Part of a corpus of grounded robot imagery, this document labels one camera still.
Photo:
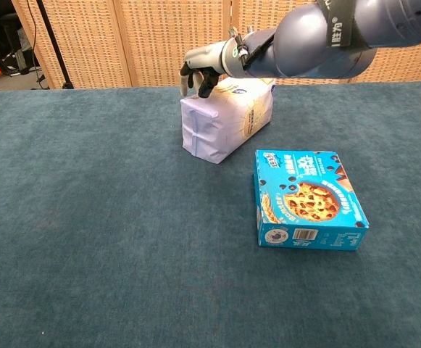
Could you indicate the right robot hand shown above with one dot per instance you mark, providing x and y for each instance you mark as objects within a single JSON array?
[{"x": 206, "y": 58}]

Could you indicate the white tissue pack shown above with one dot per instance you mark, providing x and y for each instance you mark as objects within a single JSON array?
[{"x": 224, "y": 123}]

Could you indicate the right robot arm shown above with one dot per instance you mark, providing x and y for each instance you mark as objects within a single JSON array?
[{"x": 304, "y": 47}]

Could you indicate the blue cookie box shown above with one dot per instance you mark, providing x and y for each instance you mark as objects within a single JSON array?
[{"x": 311, "y": 203}]

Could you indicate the woven wicker folding screen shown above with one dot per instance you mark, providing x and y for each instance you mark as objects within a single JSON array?
[{"x": 123, "y": 40}]

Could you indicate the black tripod stand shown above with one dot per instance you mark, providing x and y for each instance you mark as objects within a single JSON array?
[{"x": 51, "y": 39}]

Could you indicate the blue carpet table cover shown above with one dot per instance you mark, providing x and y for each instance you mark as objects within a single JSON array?
[{"x": 123, "y": 253}]

